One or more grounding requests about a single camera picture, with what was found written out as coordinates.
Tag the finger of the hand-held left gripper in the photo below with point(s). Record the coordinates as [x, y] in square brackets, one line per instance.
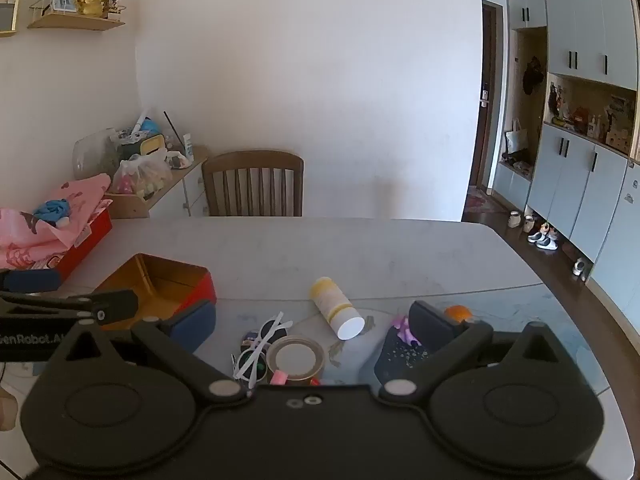
[35, 281]
[117, 306]

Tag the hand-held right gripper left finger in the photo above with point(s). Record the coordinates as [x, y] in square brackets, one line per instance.
[192, 327]

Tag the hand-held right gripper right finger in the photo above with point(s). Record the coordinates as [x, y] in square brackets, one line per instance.
[431, 327]

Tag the purple plush toy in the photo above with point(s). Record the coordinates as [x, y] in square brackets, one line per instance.
[402, 330]

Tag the orange fruit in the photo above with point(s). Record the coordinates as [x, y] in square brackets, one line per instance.
[457, 313]

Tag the red tin box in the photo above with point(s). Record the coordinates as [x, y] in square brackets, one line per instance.
[165, 287]

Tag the white framed sunglasses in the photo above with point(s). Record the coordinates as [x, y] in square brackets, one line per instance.
[250, 362]

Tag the white yellow plastic bottle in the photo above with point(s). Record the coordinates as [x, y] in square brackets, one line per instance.
[335, 307]

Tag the small pink tube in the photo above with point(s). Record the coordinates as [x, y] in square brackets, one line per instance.
[278, 377]

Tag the brown tape roll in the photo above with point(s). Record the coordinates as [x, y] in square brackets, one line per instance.
[296, 360]

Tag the blue speckled pad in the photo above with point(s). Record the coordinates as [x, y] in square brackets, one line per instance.
[400, 362]

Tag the red cardboard box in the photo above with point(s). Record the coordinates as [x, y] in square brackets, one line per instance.
[85, 247]

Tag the blue cloth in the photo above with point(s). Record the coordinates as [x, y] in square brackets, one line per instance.
[52, 211]

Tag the white wooden sideboard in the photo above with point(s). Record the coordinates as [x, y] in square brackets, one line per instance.
[175, 195]

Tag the clear plastic bag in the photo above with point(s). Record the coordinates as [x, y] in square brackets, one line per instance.
[142, 177]

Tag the red floor rug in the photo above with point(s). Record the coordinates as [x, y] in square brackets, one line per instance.
[482, 204]

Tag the beige shoe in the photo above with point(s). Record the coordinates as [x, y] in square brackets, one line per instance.
[529, 224]
[515, 220]

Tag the pair of white sneakers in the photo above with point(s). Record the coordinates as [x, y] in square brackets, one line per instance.
[544, 240]

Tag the wooden chair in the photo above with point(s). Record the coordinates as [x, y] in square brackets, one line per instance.
[252, 180]

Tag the green yellow lidded container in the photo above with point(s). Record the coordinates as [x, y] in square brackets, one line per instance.
[147, 146]

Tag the white tube bottle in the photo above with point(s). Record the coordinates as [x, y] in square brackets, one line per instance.
[187, 146]

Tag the white tote bag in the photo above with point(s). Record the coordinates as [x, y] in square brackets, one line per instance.
[516, 137]

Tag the tall grey cabinet unit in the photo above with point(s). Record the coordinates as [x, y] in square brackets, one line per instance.
[585, 180]

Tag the brown door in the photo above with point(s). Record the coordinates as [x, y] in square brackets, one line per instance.
[487, 95]

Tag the cabinet niche knickknacks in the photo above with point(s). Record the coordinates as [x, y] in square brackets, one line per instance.
[590, 117]

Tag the dark hanging bag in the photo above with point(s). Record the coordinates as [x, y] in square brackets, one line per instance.
[533, 77]

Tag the wooden wall shelf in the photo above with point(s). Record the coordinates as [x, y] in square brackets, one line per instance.
[75, 22]

